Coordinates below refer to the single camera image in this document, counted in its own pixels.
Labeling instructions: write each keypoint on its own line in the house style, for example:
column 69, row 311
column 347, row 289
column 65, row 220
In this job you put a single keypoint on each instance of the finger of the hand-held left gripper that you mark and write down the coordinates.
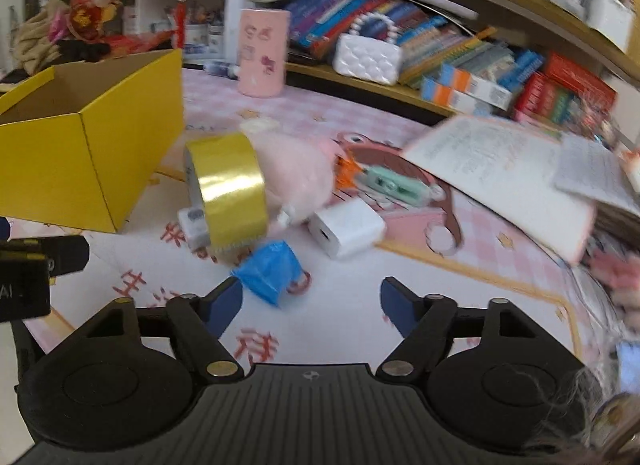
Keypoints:
column 60, row 251

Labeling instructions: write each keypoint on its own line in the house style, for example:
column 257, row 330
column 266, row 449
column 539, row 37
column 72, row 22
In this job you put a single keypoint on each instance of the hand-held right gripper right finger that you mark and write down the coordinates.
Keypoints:
column 397, row 307

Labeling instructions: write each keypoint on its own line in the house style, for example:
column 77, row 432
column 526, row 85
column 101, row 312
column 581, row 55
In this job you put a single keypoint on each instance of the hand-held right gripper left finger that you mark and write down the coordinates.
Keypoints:
column 226, row 306

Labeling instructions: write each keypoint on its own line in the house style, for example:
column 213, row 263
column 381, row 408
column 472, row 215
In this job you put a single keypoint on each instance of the yellow cardboard box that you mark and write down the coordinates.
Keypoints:
column 125, row 145

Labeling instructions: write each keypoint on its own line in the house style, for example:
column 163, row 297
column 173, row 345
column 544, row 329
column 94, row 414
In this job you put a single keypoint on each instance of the pink plush toy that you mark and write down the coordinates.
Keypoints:
column 295, row 170

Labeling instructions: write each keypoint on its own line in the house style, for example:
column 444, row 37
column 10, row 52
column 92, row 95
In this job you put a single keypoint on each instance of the blue folded plastic bag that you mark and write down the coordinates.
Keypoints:
column 265, row 270

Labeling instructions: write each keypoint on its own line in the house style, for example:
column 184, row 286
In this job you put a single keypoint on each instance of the white charger adapter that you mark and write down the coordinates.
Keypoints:
column 345, row 225

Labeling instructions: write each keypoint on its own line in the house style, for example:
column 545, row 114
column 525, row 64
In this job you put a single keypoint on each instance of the mint green correction tape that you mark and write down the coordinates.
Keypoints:
column 395, row 185

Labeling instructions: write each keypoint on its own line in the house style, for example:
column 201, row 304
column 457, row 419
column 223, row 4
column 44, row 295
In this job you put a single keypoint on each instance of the gold tape roll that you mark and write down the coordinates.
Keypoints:
column 225, row 180

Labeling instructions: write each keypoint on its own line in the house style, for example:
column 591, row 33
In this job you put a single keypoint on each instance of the orange clip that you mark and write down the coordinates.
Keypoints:
column 347, row 170

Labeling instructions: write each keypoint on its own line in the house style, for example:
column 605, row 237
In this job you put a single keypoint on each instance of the pink brown pouch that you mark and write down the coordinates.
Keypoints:
column 385, row 157

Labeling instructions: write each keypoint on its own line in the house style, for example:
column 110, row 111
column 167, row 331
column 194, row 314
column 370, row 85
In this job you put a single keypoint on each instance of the open notebook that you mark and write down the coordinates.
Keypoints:
column 500, row 180

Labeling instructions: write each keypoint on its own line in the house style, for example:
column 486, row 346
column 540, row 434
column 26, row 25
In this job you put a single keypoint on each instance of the pink checked tablecloth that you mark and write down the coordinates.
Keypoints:
column 350, row 115

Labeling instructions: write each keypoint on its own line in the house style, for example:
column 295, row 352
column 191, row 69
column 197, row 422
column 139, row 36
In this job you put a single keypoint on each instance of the black cloth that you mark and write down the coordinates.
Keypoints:
column 85, row 49

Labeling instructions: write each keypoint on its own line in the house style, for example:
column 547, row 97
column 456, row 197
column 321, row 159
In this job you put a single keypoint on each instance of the beige cloth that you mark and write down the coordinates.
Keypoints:
column 35, row 40

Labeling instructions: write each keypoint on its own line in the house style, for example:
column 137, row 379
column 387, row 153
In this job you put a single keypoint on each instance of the orange white box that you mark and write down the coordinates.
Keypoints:
column 450, row 97
column 480, row 85

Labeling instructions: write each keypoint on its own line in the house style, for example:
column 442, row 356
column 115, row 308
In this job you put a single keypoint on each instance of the pink fluffy item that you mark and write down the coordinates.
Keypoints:
column 617, row 277

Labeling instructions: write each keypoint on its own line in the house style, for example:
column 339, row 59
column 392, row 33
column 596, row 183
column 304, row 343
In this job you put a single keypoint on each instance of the red plastic bag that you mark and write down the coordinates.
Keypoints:
column 140, row 42

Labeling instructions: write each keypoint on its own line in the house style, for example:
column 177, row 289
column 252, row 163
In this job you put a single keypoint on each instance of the person's hair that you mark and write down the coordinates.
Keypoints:
column 590, row 425

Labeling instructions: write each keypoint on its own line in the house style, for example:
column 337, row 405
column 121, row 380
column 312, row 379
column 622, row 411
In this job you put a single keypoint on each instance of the glue bottle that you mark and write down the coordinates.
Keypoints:
column 222, row 69

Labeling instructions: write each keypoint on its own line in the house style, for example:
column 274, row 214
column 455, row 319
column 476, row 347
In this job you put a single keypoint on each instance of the printed paper sheet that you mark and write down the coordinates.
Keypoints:
column 595, row 170

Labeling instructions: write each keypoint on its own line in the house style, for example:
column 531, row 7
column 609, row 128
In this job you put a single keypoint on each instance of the white quilted handbag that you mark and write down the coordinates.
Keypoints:
column 367, row 60

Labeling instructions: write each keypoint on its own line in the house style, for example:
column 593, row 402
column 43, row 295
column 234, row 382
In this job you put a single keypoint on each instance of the white pen cup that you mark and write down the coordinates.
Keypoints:
column 195, row 40

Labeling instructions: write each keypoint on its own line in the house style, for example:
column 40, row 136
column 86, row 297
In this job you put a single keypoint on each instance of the pink card box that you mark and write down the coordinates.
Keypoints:
column 262, row 55

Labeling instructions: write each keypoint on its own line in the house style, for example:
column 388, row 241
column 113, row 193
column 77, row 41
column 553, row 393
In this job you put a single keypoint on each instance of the red box set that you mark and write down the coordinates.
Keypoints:
column 565, row 90

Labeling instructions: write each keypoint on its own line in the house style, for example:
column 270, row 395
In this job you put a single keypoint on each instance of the row of colourful books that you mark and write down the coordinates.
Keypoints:
column 340, row 10

